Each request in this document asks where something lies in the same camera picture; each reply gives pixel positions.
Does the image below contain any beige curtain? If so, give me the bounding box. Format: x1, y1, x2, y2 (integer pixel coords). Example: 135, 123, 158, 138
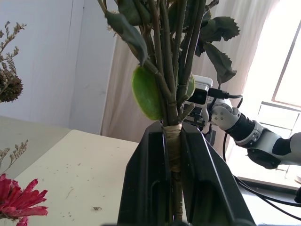
100, 0, 281, 165

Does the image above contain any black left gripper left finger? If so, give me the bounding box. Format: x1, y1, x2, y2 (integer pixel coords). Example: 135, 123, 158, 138
117, 121, 174, 226

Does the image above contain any red and dried flower bouquet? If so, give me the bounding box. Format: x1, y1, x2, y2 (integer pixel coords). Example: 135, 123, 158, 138
0, 21, 49, 226

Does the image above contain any brown window frame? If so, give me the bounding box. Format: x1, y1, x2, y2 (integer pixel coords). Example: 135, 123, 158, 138
271, 17, 301, 109

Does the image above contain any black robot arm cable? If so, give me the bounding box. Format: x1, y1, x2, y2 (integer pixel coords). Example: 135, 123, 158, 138
207, 88, 301, 215

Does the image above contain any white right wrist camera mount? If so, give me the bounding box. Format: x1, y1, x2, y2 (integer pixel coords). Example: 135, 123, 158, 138
187, 74, 214, 128

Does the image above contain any green stemmed flower bouquet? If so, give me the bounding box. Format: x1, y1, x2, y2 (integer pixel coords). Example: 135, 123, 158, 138
97, 0, 241, 223

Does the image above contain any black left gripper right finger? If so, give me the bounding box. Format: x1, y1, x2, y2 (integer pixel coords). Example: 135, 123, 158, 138
180, 121, 256, 226

